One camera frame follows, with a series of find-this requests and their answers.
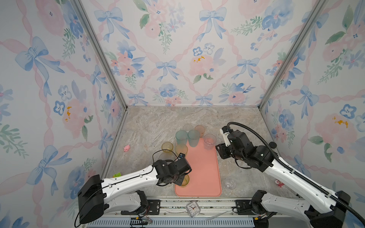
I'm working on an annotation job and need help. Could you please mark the black corrugated cable conduit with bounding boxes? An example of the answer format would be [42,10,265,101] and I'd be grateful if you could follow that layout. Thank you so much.
[226,122,365,220]

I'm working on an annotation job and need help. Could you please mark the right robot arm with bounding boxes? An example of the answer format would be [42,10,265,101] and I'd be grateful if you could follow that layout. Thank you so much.
[215,126,350,228]

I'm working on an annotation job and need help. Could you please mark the small white clock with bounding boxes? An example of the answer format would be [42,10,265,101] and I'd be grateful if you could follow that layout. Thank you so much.
[186,200,201,218]

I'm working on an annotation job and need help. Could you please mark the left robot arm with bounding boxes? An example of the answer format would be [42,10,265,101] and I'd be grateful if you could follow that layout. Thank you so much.
[74,154,192,228]

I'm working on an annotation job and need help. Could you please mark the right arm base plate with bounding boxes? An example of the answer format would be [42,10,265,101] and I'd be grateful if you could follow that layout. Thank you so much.
[235,199,277,216]

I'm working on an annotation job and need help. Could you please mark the small clear glass front right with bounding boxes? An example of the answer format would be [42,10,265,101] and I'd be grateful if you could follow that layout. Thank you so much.
[223,178,237,190]

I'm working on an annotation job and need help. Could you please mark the clear textured cup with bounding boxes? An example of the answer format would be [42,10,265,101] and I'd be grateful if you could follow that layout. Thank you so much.
[203,134,216,150]

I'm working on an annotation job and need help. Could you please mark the pink toy pig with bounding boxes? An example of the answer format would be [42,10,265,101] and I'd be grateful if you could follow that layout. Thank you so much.
[123,145,130,152]

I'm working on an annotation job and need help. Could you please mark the tall teal textured cup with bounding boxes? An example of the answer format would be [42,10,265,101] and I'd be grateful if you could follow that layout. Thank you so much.
[175,130,188,145]

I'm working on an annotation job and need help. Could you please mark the clear plastic stick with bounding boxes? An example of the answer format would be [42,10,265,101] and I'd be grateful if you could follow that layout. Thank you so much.
[205,211,231,221]

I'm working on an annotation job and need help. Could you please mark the yellow glass cup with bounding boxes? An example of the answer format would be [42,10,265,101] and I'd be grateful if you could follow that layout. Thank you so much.
[161,142,174,153]

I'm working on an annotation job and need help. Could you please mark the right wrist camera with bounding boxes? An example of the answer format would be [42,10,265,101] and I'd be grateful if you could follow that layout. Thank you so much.
[220,125,233,147]

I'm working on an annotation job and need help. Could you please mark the orange textured cup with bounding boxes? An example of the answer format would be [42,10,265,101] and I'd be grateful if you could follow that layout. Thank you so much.
[194,125,205,138]

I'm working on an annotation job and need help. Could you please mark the jar with black lid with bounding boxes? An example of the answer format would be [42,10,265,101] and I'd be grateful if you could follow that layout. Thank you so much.
[269,142,277,150]

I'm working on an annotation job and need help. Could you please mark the pink plastic tray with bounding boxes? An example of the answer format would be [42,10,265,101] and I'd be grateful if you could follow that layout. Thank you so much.
[175,138,222,198]

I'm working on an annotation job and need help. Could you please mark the yellow-green textured cup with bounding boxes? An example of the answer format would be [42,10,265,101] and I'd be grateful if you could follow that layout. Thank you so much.
[175,144,188,156]

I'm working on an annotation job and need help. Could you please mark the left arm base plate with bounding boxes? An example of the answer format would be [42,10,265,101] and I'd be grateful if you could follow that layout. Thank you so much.
[121,199,161,216]

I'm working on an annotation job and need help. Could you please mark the red pink toy figure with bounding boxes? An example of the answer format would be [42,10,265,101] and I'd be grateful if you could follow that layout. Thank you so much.
[275,180,285,188]

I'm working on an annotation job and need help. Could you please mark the green glass cup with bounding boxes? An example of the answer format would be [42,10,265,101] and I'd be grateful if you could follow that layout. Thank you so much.
[181,174,190,187]

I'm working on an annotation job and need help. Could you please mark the small clear glass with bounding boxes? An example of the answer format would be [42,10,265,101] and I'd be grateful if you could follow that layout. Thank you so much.
[223,178,237,190]
[182,123,194,132]

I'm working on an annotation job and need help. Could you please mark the small clear glass back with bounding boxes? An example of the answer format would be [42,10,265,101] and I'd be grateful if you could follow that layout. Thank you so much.
[182,123,194,132]

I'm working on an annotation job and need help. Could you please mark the aluminium rail frame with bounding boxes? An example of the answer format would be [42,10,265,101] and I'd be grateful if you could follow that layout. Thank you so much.
[76,196,317,228]

